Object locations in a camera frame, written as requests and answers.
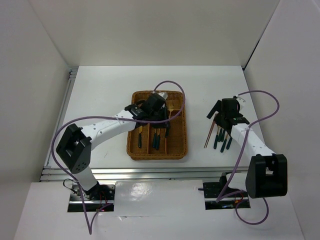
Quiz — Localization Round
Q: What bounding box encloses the gold fork green handle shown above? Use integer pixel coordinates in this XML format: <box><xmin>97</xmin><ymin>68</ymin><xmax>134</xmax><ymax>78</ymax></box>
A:
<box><xmin>165</xmin><ymin>100</ymin><xmax>174</xmax><ymax>138</ymax></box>

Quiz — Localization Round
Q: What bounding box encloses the gold spoon pile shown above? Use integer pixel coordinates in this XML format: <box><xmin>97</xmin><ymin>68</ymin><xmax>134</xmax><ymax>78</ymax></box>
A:
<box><xmin>213</xmin><ymin>127</ymin><xmax>221</xmax><ymax>150</ymax></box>

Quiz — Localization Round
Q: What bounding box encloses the gold knife green handle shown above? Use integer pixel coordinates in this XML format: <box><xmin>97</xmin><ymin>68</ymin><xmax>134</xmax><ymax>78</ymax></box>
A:
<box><xmin>138</xmin><ymin>126</ymin><xmax>143</xmax><ymax>149</ymax></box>

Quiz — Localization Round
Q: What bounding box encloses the gold spoon green handle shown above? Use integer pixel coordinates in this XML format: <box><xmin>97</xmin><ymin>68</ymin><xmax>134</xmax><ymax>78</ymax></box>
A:
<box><xmin>155</xmin><ymin>128</ymin><xmax>161</xmax><ymax>150</ymax></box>
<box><xmin>152</xmin><ymin>129</ymin><xmax>157</xmax><ymax>148</ymax></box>

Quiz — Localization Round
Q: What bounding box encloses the gold knife pile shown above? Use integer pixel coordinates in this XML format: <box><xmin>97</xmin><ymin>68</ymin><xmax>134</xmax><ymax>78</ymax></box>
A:
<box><xmin>217</xmin><ymin>128</ymin><xmax>226</xmax><ymax>143</ymax></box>

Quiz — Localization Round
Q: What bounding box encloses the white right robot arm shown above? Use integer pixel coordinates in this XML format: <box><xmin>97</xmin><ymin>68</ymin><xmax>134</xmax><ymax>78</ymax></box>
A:
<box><xmin>207</xmin><ymin>96</ymin><xmax>288</xmax><ymax>201</ymax></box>

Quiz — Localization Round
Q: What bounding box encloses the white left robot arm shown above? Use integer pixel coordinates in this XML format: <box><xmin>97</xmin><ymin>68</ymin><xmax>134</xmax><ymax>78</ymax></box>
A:
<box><xmin>56</xmin><ymin>92</ymin><xmax>168</xmax><ymax>200</ymax></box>

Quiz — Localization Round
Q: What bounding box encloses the brown wicker cutlery tray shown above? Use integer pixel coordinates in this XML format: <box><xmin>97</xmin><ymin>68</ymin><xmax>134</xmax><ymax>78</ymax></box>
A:
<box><xmin>125</xmin><ymin>90</ymin><xmax>189</xmax><ymax>161</ymax></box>

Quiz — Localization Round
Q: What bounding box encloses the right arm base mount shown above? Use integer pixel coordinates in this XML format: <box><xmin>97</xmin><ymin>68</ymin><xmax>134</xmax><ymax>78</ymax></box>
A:
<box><xmin>198</xmin><ymin>181</ymin><xmax>251</xmax><ymax>210</ymax></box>

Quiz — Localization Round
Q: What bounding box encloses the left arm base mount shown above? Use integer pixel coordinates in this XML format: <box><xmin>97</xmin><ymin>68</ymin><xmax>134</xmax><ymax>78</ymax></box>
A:
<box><xmin>62</xmin><ymin>178</ymin><xmax>116</xmax><ymax>213</ymax></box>

